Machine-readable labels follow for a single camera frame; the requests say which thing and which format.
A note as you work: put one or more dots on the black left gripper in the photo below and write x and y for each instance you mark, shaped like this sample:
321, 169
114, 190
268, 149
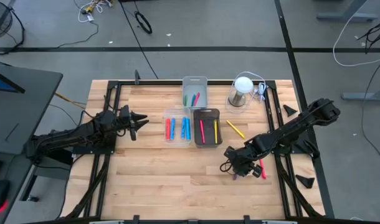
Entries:
123, 123

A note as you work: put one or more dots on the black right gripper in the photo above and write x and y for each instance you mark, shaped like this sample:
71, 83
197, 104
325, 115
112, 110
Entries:
241, 160

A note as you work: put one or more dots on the red marker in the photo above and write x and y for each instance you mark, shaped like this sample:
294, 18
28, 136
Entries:
168, 129
263, 171

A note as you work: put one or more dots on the yellow marker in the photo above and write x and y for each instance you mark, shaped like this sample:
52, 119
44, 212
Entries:
215, 131
235, 129

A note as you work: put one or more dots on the blue marker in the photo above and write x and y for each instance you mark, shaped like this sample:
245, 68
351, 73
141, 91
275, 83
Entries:
172, 128
183, 127
188, 129

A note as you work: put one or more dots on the pink marker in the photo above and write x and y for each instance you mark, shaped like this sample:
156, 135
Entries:
202, 131
197, 99

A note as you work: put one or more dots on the green marker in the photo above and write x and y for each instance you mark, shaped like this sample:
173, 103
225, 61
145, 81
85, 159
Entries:
186, 100

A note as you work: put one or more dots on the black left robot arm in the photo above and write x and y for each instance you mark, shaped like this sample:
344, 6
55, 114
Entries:
68, 137

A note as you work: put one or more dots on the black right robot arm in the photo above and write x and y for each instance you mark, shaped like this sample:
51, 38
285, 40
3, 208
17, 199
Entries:
289, 130

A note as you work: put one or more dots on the clear plastic bin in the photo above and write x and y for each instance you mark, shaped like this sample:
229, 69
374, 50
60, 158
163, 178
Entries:
177, 112

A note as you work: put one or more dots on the dark grey plastic bin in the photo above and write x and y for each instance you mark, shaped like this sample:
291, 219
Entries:
208, 130

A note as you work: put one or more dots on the light grey plastic bin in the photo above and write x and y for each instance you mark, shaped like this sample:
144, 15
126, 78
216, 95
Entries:
194, 85

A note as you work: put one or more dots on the black triangular part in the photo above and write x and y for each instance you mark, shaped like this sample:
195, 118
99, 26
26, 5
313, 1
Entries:
305, 181
289, 110

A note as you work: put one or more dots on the white mushroom lamp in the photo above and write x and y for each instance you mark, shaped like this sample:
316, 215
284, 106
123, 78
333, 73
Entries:
243, 84

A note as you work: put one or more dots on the grey desk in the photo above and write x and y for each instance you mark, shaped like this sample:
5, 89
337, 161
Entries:
25, 118

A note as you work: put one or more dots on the grey table foot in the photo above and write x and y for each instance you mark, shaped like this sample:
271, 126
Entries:
364, 96
345, 17

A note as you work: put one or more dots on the desk monitor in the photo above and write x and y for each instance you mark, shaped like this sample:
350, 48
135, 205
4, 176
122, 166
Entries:
0, 83

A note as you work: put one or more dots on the black floor fan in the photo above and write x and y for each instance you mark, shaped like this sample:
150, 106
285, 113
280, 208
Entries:
0, 21

